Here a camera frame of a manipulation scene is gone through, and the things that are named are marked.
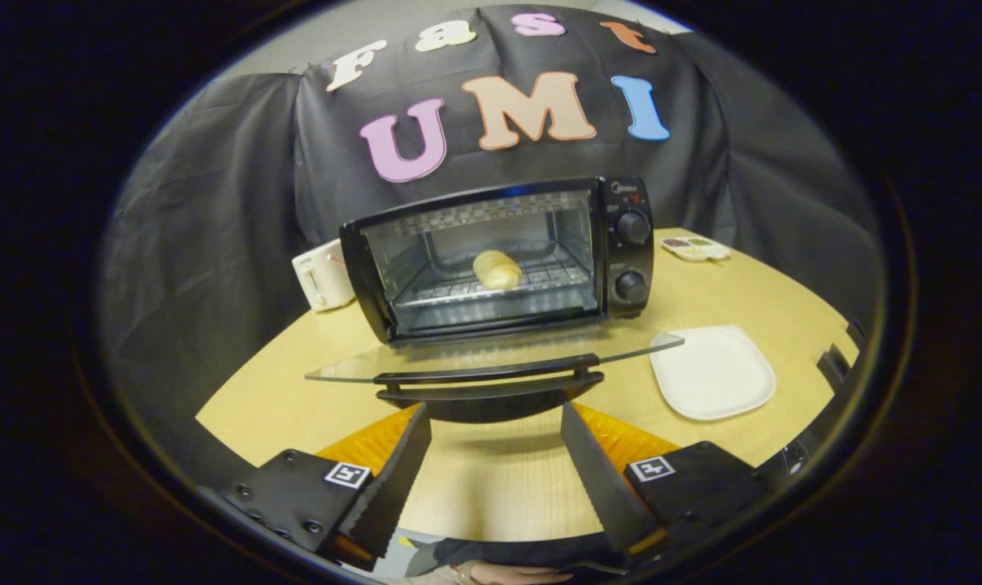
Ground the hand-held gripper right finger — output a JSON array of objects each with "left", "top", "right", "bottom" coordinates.
[{"left": 560, "top": 401, "right": 776, "bottom": 561}]

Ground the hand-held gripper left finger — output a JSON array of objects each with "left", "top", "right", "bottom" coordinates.
[{"left": 219, "top": 402, "right": 432, "bottom": 571}]

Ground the black toaster oven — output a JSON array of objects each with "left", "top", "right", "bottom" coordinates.
[{"left": 304, "top": 176, "right": 685, "bottom": 423}]

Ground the golden bread roll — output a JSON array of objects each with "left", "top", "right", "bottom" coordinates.
[{"left": 472, "top": 249, "right": 523, "bottom": 291}]

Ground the white pop-up toaster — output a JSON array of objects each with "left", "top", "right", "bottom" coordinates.
[{"left": 292, "top": 239, "right": 356, "bottom": 313}]

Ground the white square plate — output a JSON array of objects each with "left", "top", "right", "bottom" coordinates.
[{"left": 650, "top": 325, "right": 777, "bottom": 422}]

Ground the white divided condiment dish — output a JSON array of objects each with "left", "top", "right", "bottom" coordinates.
[{"left": 660, "top": 236, "right": 732, "bottom": 262}]

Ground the black backdrop cloth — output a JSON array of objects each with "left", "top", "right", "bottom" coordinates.
[{"left": 97, "top": 4, "right": 882, "bottom": 488}]

